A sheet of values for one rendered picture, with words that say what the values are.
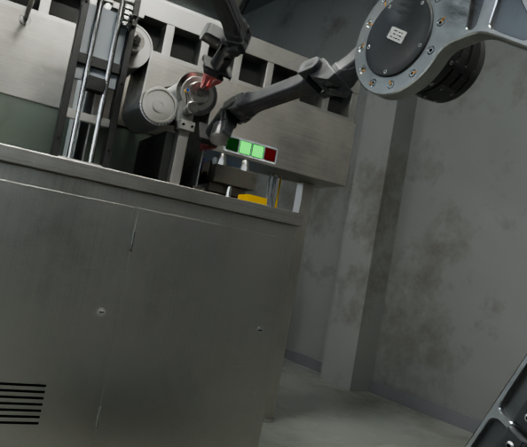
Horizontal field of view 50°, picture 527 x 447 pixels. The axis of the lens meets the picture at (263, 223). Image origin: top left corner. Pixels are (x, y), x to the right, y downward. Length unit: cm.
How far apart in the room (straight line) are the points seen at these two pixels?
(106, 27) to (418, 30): 109
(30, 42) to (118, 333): 111
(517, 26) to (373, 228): 309
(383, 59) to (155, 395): 112
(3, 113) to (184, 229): 83
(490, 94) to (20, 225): 299
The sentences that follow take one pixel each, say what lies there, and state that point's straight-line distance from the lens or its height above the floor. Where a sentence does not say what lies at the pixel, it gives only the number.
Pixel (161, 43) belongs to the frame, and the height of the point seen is 150.
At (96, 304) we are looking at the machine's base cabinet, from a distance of 160.
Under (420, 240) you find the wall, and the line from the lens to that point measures 386.
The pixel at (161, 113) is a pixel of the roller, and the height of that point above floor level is 115.
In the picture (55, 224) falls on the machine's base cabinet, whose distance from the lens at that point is 156.
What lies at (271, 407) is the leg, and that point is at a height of 7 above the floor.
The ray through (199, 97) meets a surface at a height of 124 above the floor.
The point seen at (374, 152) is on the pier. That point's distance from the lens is 404.
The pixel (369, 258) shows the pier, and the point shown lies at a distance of 386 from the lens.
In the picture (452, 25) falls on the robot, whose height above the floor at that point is 112.
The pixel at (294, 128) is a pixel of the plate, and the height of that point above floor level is 133.
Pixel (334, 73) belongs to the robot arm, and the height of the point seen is 121.
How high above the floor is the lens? 73
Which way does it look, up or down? 4 degrees up
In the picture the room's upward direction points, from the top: 10 degrees clockwise
